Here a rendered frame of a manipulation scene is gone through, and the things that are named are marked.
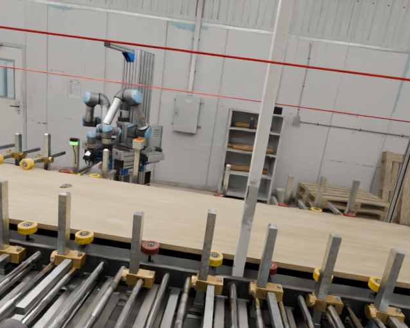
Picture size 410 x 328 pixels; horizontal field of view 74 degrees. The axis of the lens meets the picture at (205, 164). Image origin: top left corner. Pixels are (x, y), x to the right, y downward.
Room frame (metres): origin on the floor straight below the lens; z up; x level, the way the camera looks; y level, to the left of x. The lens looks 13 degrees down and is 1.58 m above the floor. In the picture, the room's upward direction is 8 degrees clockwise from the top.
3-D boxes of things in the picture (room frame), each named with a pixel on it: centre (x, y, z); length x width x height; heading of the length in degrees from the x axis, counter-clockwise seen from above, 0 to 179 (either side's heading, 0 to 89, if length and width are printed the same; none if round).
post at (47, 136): (2.20, 1.31, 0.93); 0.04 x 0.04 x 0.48; 87
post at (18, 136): (2.21, 1.56, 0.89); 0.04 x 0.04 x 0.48; 87
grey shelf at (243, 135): (4.65, -0.73, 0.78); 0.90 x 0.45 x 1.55; 90
